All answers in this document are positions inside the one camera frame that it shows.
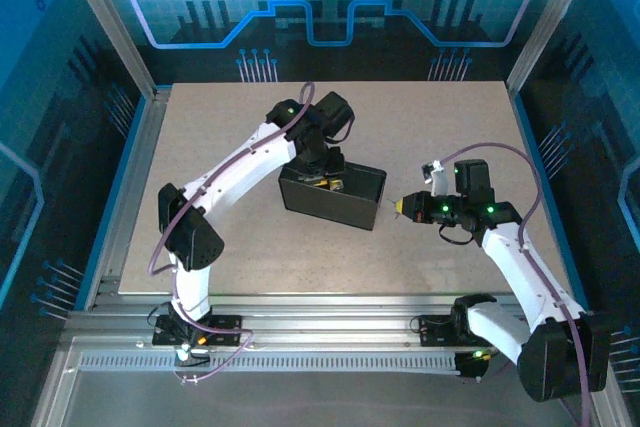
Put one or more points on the black box with painted lid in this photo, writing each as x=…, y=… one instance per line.
x=330, y=209

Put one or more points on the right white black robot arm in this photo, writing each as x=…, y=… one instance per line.
x=520, y=272

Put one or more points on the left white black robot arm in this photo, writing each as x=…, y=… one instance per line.
x=240, y=172

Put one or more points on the black electronics box with leds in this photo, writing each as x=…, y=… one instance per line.
x=470, y=364

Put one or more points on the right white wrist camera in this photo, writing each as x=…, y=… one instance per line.
x=439, y=179

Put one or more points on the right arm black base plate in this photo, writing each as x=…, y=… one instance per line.
x=435, y=332

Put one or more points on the aluminium frame rail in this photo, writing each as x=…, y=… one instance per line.
x=325, y=319

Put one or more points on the aluminium side rail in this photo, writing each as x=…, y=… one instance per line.
x=150, y=117

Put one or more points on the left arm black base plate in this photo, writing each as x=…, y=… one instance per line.
x=225, y=332

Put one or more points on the aluminium corner post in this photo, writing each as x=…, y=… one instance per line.
x=550, y=22
x=110, y=22

